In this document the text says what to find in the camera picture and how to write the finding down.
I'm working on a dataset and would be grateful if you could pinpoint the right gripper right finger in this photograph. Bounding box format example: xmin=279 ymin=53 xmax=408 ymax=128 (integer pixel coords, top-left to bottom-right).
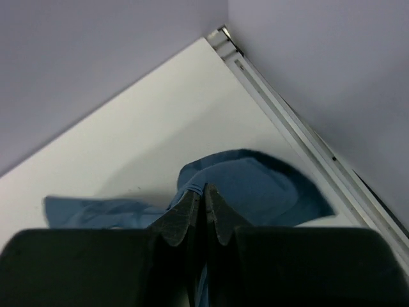
xmin=204 ymin=185 xmax=408 ymax=306

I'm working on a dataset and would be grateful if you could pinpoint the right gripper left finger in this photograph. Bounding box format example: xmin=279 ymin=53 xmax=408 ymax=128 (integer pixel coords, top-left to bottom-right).
xmin=1 ymin=191 xmax=201 ymax=306

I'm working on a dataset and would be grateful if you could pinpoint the blue cartoon print pillowcase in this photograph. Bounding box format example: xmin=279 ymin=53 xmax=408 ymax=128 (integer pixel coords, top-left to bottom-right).
xmin=43 ymin=148 xmax=338 ymax=307

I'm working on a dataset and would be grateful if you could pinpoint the aluminium right side rail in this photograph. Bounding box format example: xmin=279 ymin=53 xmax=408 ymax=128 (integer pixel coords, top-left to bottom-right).
xmin=206 ymin=28 xmax=408 ymax=269

